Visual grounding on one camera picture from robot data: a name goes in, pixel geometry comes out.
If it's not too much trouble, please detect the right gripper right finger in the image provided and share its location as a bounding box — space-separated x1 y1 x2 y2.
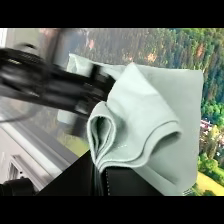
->
100 165 165 197

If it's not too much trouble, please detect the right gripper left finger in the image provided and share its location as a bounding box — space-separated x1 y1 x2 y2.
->
36 149 102 197

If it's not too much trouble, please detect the pale green shirt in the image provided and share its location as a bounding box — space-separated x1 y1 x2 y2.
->
56 53 205 197

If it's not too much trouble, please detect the silver frame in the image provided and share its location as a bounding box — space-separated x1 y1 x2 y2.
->
0 99 91 197

